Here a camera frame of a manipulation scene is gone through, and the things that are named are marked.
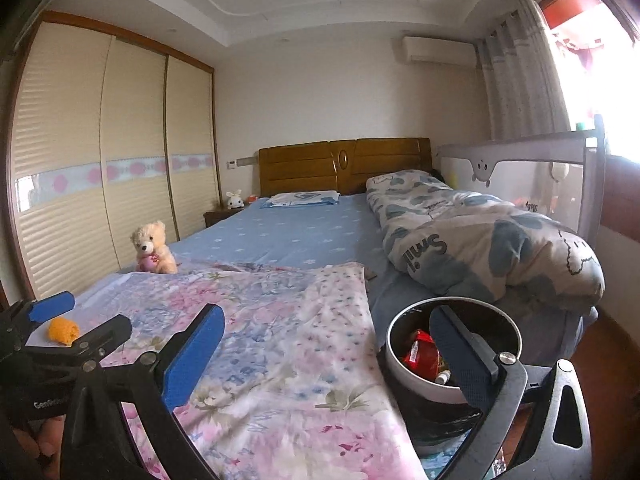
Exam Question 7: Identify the blue white pillow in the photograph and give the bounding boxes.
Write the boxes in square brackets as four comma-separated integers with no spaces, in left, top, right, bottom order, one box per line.
[262,190,341,208]

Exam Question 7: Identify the beige sliding wardrobe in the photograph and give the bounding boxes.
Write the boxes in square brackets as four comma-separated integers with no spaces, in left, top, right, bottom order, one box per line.
[8,11,221,298]

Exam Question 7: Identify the cream teddy bear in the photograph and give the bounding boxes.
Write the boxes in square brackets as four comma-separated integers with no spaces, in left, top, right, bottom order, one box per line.
[130,221,178,274]

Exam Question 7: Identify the floral pink blanket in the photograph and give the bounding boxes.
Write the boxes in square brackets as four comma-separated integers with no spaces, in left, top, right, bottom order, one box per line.
[70,262,424,479]

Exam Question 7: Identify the white round trash bin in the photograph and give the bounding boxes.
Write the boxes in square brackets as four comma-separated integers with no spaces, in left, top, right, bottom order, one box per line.
[383,297,523,408]

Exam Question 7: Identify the blue bed sheet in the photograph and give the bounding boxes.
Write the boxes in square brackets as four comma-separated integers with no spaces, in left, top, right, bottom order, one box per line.
[170,194,599,364]

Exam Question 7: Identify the grey curtain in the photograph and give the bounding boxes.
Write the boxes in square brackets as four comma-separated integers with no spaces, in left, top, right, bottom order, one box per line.
[476,0,570,141]

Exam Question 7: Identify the white bunny plush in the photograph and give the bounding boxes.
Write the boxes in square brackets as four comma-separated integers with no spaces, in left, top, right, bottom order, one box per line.
[226,190,245,210]

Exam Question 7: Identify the teal patterned box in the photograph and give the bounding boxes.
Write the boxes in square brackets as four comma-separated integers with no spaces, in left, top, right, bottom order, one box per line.
[420,430,506,479]

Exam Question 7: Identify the dark wooden nightstand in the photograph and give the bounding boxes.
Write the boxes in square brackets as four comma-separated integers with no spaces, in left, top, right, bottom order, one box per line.
[203,208,243,229]

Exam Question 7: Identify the small orange foam piece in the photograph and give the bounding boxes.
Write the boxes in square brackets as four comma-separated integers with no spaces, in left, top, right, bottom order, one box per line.
[47,316,80,347]

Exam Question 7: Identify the green gold wrapper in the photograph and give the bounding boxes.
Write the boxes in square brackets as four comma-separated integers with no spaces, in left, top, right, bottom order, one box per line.
[435,370,450,385]

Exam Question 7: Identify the red snack wrapper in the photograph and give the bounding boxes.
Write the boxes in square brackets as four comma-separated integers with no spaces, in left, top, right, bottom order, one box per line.
[401,330,440,382]

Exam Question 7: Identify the wooden headboard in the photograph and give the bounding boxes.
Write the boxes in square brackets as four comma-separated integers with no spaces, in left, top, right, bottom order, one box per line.
[258,138,433,197]

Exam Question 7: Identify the grey patterned duvet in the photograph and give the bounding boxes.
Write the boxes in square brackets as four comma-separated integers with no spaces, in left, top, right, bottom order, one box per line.
[366,170,605,313]

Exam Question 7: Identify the grey mesh bed rail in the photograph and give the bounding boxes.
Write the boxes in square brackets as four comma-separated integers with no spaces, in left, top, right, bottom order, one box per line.
[436,116,608,245]

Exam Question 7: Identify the person's left hand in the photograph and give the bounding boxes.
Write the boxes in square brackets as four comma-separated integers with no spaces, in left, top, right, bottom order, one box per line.
[12,415,65,480]

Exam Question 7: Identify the white air conditioner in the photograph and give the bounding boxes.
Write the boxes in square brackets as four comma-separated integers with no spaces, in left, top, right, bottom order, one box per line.
[401,37,477,68]

